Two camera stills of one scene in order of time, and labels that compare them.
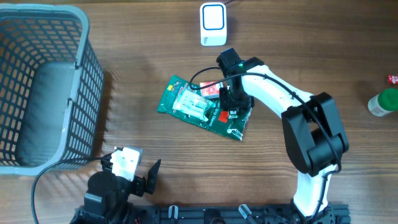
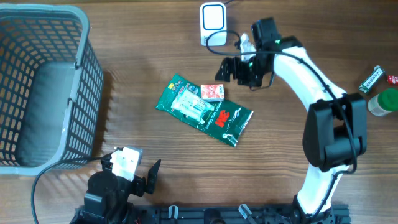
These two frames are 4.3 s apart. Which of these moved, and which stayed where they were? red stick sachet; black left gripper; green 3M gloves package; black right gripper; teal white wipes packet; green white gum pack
Moved: green white gum pack; black right gripper
Stayed: green 3M gloves package; red stick sachet; black left gripper; teal white wipes packet
